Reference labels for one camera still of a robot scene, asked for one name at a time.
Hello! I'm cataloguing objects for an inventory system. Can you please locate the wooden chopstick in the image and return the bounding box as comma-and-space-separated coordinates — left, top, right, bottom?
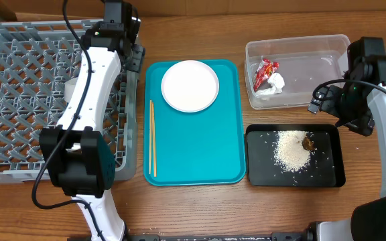
151, 101, 157, 177
149, 99, 152, 175

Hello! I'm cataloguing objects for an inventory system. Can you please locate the large white plate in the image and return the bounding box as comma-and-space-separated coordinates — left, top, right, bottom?
161, 60, 220, 113

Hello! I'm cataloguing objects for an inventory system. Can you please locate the grey bowl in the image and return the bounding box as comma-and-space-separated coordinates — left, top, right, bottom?
64, 77, 78, 103

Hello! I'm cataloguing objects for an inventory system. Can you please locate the white napkin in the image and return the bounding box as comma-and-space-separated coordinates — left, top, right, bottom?
256, 73, 285, 96

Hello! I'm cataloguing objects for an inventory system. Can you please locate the red snack wrapper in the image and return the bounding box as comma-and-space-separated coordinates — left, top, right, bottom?
253, 58, 279, 92

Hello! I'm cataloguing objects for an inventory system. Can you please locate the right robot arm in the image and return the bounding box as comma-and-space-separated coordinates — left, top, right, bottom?
302, 56, 386, 240

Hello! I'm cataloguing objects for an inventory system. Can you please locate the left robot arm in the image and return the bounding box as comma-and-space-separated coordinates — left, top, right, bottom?
31, 0, 145, 240

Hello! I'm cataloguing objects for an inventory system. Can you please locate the brown food scrap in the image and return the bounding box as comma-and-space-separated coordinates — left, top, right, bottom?
302, 136, 315, 151

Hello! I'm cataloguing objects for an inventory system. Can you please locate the black tray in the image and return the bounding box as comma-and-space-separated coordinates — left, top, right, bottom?
245, 124, 346, 187

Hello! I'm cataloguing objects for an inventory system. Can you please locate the clear plastic bin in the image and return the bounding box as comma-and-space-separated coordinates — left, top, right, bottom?
245, 34, 350, 110

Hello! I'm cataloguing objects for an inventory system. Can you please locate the pile of rice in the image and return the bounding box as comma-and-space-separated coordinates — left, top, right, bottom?
274, 131, 311, 172

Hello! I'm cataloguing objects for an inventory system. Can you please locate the grey dish rack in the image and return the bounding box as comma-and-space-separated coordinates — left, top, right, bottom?
0, 17, 142, 184

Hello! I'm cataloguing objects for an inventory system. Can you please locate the teal serving tray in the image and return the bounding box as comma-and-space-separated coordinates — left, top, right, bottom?
143, 59, 246, 186

